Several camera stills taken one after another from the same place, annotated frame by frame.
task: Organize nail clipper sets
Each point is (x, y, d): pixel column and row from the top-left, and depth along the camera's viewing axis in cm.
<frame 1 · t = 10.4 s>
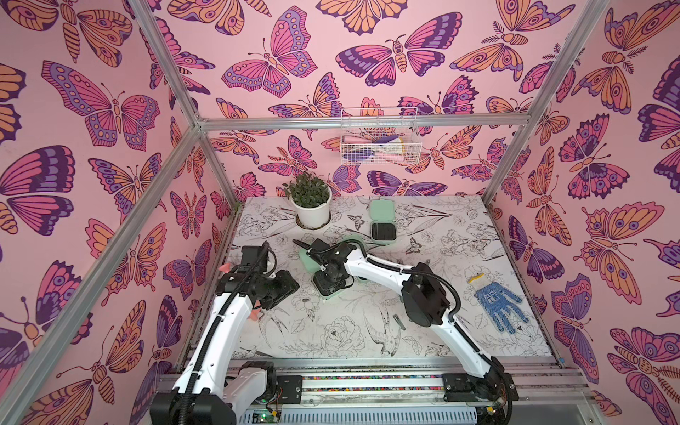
left hand: (295, 285, 80), fingers open
right hand: (326, 280, 95), fingers closed
potted green plant: (311, 197, 102), point 17 cm above the table
green case far back: (383, 226, 111), point 2 cm above the table
green case middle: (355, 237, 111), on the table
blue knit glove: (490, 296, 92), on the table

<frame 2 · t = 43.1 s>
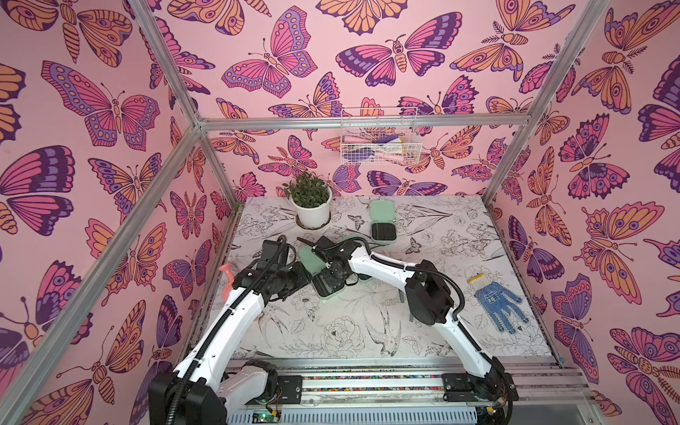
left hand: (311, 274, 81), fingers open
right hand: (333, 275, 96), fingers closed
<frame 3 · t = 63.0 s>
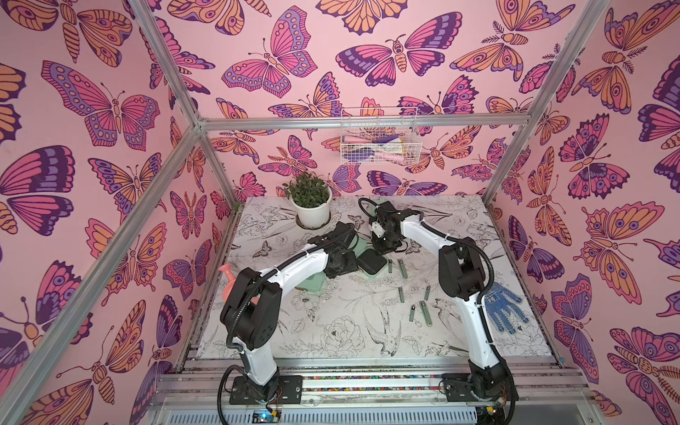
left hand: (353, 266, 91), fingers open
right hand: (379, 248, 103), fingers closed
green nail clipper long: (427, 315, 89), on the table
green nail file tool: (412, 312, 89), on the table
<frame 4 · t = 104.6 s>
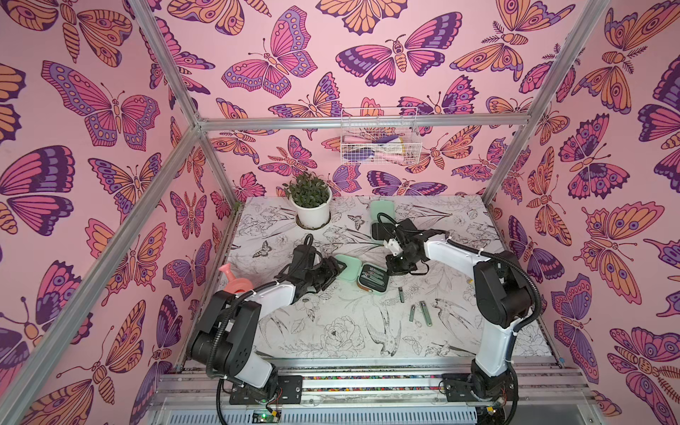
left hand: (345, 268, 90), fingers open
right hand: (389, 269, 94), fingers closed
green case middle: (355, 269, 94), point 6 cm above the table
